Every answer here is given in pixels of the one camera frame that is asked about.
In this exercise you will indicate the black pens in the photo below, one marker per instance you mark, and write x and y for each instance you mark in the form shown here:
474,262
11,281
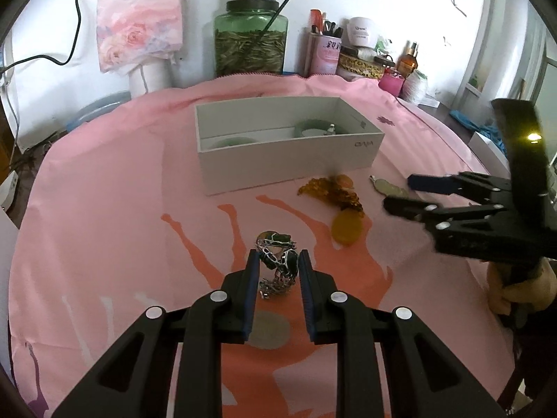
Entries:
333,29

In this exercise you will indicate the white cardboard box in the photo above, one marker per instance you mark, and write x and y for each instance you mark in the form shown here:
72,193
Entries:
283,159

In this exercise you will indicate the pink printed tablecloth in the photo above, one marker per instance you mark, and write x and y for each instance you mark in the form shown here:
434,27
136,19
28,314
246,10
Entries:
130,209

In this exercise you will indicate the small pink cup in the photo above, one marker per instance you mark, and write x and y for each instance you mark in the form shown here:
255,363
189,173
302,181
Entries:
390,85

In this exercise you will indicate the small jade bangle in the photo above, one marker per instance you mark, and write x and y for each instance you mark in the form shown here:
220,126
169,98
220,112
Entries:
300,127

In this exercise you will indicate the green glass jar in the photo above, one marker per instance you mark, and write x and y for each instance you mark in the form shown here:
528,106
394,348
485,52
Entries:
250,48

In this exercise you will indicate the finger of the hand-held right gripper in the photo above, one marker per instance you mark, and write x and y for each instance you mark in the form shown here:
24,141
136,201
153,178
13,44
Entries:
404,208
428,183

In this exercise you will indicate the large white thread spool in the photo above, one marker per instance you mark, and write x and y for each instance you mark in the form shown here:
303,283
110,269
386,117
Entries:
414,86

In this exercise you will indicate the person's right hand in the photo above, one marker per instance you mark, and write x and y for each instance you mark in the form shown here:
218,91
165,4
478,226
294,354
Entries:
522,291

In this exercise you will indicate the gold patterned round tin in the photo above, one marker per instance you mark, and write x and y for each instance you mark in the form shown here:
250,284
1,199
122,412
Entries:
359,67

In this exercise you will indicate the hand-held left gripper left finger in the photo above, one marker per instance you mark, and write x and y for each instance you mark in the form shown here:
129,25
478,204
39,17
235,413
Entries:
251,296

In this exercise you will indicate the white paper roll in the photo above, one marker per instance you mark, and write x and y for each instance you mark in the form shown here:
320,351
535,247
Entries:
152,79

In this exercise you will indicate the pink floral tissue pack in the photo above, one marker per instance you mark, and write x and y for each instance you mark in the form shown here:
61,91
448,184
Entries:
139,21

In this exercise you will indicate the white cream jar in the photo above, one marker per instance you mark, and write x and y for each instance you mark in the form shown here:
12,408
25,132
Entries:
363,32

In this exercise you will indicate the pink pen cup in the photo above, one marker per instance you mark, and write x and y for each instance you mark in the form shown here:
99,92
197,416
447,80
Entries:
325,56

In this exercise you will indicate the red comb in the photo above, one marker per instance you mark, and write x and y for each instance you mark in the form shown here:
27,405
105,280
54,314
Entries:
316,19

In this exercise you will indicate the small white box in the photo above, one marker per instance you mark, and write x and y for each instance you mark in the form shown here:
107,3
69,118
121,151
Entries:
485,152

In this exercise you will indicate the gourd-shaped jade pendant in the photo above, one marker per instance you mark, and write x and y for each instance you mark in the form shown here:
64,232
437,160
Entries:
389,188

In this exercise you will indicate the white electronic device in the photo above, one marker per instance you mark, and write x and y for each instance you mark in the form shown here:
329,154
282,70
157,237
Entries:
8,191

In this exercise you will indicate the blue plastic basin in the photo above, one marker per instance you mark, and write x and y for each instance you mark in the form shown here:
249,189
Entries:
98,111

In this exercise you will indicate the large jade bangle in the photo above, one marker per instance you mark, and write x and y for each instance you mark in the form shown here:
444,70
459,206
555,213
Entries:
233,141

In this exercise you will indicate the teal cloth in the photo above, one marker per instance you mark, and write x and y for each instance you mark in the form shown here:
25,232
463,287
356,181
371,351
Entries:
478,128

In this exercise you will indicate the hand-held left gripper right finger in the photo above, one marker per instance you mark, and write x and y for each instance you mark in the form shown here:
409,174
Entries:
306,296

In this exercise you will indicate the green and white plastic bag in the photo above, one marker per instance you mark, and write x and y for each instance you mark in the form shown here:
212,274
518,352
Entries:
383,45

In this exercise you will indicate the amber glass bottle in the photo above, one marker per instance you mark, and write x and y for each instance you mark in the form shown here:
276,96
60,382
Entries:
407,63

